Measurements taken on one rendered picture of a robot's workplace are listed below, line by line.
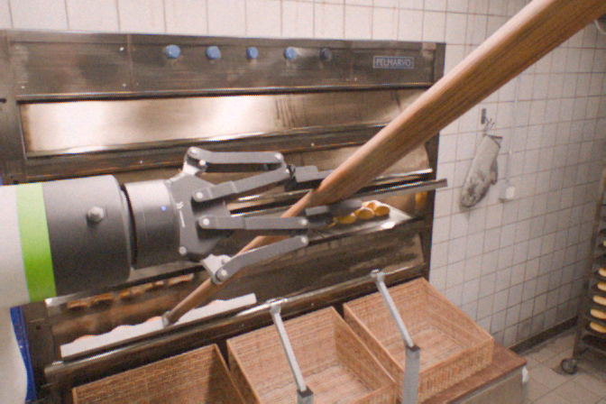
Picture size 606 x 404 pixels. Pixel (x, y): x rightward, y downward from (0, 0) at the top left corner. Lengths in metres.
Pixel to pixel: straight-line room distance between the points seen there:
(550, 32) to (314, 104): 1.77
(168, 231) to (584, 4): 0.32
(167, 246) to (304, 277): 1.84
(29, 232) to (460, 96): 0.31
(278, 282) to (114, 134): 0.97
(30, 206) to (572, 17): 0.37
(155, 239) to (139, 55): 1.39
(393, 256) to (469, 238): 0.59
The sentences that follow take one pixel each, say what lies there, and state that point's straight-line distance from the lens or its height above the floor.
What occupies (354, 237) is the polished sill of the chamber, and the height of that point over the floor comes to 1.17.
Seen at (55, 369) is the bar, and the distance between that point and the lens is 1.57.
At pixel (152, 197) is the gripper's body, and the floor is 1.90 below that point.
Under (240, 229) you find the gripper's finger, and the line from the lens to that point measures 0.43.
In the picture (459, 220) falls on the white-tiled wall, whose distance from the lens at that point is 2.81.
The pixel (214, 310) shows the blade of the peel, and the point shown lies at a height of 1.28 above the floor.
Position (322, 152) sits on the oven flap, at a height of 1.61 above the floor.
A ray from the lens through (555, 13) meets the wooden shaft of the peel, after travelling 0.30.
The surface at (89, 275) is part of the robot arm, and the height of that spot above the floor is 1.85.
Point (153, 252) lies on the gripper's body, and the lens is 0.40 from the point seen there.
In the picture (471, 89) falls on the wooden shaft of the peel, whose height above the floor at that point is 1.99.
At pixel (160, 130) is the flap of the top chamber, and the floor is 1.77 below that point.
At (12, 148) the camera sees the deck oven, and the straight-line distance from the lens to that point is 1.73.
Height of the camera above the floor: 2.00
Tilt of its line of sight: 14 degrees down
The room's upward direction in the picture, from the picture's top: straight up
